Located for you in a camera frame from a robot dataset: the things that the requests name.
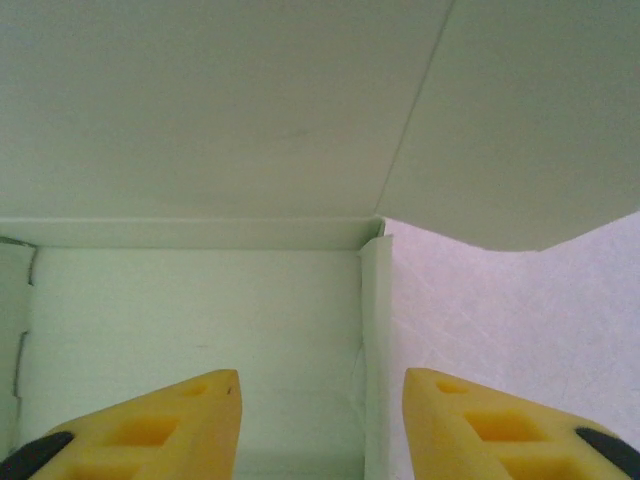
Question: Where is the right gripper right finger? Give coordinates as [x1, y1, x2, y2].
[402, 367, 640, 480]

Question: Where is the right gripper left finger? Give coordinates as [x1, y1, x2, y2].
[0, 368, 244, 480]

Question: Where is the light green paper box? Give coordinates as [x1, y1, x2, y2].
[0, 0, 640, 480]

